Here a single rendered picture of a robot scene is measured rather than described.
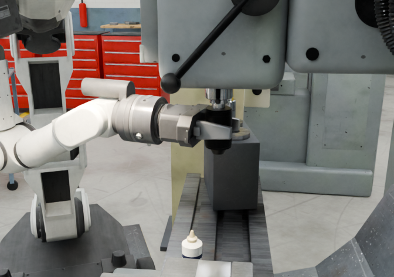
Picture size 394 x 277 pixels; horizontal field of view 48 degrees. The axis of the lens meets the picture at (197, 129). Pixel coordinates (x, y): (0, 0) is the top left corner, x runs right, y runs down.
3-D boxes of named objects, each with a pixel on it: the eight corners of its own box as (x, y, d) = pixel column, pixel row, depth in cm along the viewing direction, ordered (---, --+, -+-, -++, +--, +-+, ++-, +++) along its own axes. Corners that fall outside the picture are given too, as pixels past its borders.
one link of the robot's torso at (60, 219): (34, 223, 167) (16, 114, 140) (89, 216, 172) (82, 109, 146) (33, 255, 154) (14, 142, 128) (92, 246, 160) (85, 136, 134)
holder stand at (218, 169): (212, 211, 117) (213, 139, 112) (203, 178, 138) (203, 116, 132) (257, 209, 118) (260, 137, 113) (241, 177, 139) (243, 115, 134)
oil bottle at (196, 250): (180, 285, 87) (180, 235, 84) (183, 273, 91) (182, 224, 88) (201, 286, 87) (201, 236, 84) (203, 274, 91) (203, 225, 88)
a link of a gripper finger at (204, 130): (231, 142, 75) (196, 137, 77) (231, 123, 74) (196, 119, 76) (228, 144, 74) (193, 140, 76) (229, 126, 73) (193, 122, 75)
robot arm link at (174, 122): (189, 108, 72) (122, 102, 75) (189, 164, 74) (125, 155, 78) (212, 92, 83) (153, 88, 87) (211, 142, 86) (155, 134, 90)
